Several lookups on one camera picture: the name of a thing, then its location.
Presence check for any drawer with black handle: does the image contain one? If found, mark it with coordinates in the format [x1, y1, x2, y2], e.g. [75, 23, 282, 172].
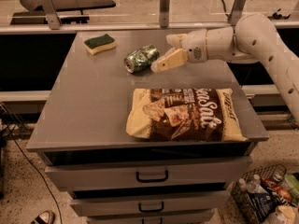
[46, 156, 252, 191]
[87, 209, 214, 224]
[70, 190, 230, 218]

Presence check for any wire basket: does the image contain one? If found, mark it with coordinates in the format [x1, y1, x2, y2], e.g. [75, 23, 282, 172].
[231, 164, 289, 224]

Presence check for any top drawer with black handle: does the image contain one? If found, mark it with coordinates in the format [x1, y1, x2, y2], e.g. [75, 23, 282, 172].
[46, 156, 252, 191]

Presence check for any clear plastic water bottle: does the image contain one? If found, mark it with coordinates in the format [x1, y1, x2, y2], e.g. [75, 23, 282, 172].
[247, 174, 266, 193]

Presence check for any sandal on floor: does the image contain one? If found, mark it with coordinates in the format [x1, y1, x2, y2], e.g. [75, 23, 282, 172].
[30, 210, 55, 224]

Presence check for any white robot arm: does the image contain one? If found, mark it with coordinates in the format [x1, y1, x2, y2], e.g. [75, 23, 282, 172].
[151, 14, 299, 122]

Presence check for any right metal bracket post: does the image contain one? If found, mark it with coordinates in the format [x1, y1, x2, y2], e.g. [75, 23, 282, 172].
[228, 0, 246, 25]

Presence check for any middle drawer with black handle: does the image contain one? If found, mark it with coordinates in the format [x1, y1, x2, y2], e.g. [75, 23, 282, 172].
[70, 190, 230, 218]

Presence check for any middle metal bracket post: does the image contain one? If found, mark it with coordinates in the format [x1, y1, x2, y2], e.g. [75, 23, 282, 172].
[159, 0, 170, 28]

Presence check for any metal bracket post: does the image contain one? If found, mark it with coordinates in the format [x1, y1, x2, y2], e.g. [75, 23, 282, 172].
[159, 0, 170, 28]
[39, 0, 61, 30]
[228, 0, 246, 25]

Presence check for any grey drawer cabinet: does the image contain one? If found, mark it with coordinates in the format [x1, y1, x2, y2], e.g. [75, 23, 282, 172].
[27, 30, 268, 224]

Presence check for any black floor cable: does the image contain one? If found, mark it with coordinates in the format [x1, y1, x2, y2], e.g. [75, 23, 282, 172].
[0, 121, 64, 224]

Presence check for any red snack package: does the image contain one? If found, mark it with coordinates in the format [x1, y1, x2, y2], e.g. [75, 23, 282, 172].
[262, 177, 292, 202]

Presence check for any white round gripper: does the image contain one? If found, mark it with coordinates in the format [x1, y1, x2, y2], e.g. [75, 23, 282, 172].
[150, 29, 207, 73]

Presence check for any green and yellow sponge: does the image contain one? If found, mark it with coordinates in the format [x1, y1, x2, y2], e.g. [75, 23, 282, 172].
[84, 34, 116, 55]

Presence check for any left metal bracket post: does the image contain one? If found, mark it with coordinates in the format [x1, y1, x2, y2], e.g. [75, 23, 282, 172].
[39, 0, 61, 30]

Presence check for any brown sea salt chip bag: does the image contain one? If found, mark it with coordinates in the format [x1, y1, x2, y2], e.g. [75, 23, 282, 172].
[126, 88, 247, 142]

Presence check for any green package in basket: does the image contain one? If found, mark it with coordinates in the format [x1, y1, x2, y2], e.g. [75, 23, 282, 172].
[281, 173, 299, 199]

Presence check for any green soda can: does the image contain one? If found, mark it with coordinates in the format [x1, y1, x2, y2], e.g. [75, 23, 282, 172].
[124, 44, 160, 74]

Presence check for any bottom drawer with black handle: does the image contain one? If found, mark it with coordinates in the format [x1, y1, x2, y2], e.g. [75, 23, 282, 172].
[87, 209, 214, 224]

